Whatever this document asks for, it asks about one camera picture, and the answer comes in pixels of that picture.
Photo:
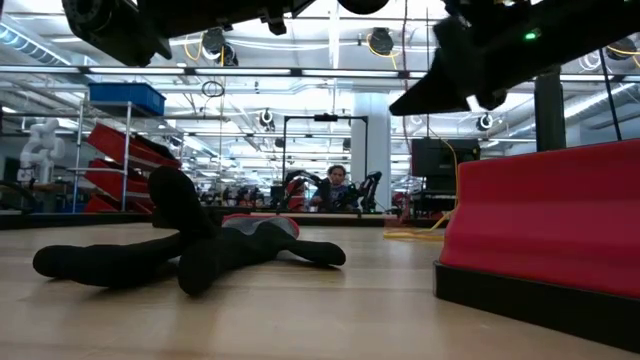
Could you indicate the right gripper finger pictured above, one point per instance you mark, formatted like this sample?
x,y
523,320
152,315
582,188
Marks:
x,y
445,85

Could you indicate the black rounded upright post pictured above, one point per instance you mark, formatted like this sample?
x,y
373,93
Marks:
x,y
550,120

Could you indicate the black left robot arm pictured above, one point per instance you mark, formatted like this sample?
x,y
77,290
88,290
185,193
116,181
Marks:
x,y
125,22

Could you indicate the metal rack with red bins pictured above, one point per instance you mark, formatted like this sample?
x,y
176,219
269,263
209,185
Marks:
x,y
115,142

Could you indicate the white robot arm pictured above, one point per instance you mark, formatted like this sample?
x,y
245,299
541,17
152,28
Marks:
x,y
42,145

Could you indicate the red square box grey lid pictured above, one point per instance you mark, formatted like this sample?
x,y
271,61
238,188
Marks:
x,y
540,215

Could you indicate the blue plastic bin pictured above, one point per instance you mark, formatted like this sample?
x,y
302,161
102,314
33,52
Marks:
x,y
127,99

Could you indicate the black monitor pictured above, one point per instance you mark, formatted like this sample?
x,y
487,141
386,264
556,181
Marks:
x,y
440,157

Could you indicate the person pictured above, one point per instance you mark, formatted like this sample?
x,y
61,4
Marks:
x,y
336,190

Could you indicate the black background robot station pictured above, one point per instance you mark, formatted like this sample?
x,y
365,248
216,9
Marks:
x,y
325,117

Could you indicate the black glove grey red cuff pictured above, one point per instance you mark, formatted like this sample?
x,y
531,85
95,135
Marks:
x,y
225,255

